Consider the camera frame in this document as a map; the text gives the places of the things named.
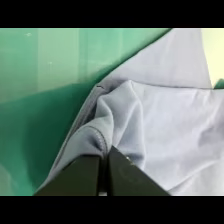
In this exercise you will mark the purple shirt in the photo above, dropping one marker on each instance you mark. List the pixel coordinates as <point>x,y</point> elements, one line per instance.
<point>173,133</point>

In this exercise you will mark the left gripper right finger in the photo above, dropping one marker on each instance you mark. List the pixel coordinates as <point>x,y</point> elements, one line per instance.
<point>131,178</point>

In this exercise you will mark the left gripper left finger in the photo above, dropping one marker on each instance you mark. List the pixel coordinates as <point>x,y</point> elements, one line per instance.
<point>78,178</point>

